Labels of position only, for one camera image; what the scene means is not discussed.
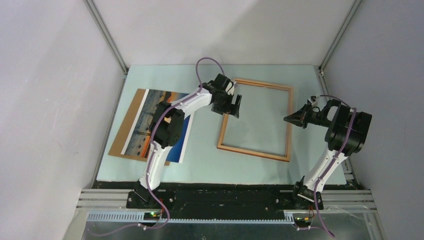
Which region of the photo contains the aluminium front rail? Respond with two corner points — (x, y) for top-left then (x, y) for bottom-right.
(77, 189), (377, 213)

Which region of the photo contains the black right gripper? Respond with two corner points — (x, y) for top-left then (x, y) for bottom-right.
(283, 102), (332, 129)

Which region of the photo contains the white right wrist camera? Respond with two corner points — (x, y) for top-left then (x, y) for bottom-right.
(307, 95), (320, 107)

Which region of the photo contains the aluminium rail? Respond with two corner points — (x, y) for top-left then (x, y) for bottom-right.
(316, 0), (364, 182)
(77, 189), (377, 213)
(83, 0), (129, 189)

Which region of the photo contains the brown fibreboard backing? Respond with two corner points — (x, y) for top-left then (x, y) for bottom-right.
(108, 88), (171, 167)

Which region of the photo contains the sunset landscape photo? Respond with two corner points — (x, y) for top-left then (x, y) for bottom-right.
(120, 88), (196, 164)

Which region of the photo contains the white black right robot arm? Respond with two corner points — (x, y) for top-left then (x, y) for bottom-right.
(284, 96), (373, 209)

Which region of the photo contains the aluminium rail left side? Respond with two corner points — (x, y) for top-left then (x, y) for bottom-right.
(83, 0), (129, 189)

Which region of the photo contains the grey slotted cable duct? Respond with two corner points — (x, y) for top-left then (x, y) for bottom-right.
(86, 211), (295, 225)

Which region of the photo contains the wooden picture frame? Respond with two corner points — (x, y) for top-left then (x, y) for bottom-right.
(217, 78), (295, 162)

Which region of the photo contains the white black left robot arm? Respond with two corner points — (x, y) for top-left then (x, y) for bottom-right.
(134, 73), (242, 208)

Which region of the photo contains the aluminium rail right side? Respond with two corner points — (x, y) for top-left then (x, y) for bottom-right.
(316, 0), (364, 182)

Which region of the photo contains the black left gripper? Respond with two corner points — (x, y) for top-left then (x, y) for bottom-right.
(212, 91), (241, 119)

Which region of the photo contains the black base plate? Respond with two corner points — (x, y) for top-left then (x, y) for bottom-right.
(126, 189), (316, 220)

